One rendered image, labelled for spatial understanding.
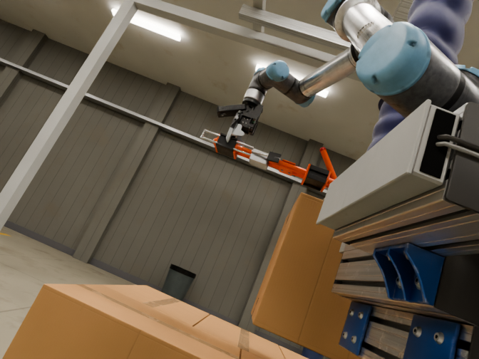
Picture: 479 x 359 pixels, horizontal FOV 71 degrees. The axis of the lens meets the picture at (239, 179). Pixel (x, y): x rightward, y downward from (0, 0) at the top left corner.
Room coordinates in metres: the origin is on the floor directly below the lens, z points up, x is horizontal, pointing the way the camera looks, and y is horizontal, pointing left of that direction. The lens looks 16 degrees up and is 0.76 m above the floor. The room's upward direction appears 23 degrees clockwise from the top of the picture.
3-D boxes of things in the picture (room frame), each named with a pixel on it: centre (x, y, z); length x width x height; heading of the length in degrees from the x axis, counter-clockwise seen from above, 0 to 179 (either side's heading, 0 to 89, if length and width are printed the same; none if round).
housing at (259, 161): (1.18, -0.04, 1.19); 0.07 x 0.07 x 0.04; 81
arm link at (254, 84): (1.20, 0.07, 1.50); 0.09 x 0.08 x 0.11; 21
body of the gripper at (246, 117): (1.20, 0.07, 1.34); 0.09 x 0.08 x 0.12; 81
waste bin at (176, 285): (6.20, 0.27, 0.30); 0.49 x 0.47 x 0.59; 86
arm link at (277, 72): (1.11, 0.02, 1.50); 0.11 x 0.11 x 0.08; 21
